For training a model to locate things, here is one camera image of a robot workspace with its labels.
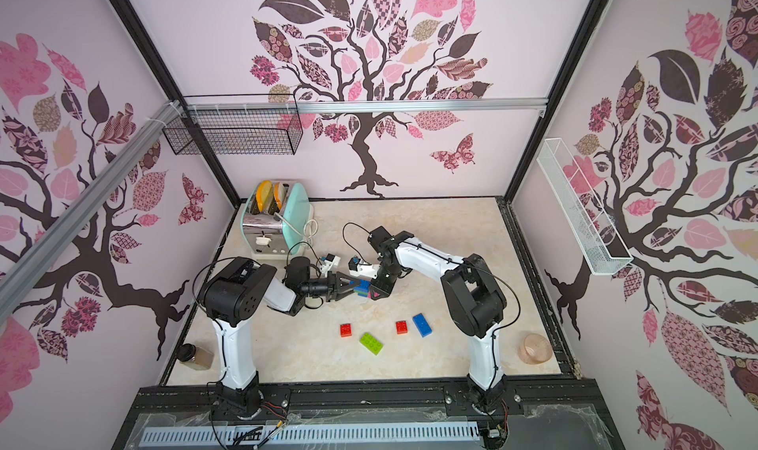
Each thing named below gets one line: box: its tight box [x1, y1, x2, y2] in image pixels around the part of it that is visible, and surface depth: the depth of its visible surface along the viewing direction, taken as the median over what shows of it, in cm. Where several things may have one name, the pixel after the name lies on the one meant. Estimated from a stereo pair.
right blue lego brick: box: [412, 312, 434, 338], surface depth 87 cm
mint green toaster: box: [240, 179, 314, 257], surface depth 97 cm
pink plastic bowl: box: [518, 332, 553, 366], surface depth 81 cm
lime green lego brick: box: [359, 332, 384, 356], surface depth 85 cm
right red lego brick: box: [395, 320, 408, 335], surface depth 87 cm
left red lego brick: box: [339, 323, 353, 339], surface depth 87 cm
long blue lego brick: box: [349, 278, 372, 292], surface depth 91 cm
